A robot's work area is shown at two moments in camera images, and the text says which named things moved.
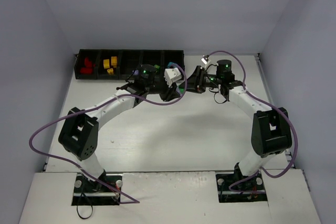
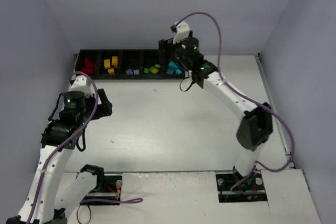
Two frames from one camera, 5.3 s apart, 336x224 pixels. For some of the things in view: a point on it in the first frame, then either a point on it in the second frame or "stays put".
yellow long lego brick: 106,63 stays put
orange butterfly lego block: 114,61 stays put
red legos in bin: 88,68 stays put
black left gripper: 166,93 to 104,103
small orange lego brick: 110,71 stays put
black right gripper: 198,78 to 165,46
